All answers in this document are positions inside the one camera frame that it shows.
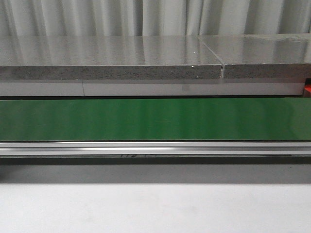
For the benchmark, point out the green conveyor belt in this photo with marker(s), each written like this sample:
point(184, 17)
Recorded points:
point(156, 119)

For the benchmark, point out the grey stone slab left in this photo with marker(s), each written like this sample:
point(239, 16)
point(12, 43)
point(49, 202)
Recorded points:
point(106, 58)

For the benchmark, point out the grey stone slab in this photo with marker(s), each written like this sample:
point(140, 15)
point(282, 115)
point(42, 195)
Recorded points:
point(269, 56)
point(106, 58)

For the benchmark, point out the grey stone slab right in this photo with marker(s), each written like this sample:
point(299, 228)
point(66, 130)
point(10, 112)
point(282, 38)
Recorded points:
point(269, 56)

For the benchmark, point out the red plastic tray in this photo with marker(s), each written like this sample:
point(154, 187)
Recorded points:
point(307, 91)

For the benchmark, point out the grey pleated curtain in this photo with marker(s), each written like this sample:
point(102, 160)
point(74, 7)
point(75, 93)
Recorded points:
point(153, 17)

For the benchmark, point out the aluminium conveyor frame rail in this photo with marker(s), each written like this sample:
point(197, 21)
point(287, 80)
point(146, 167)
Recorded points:
point(149, 149)

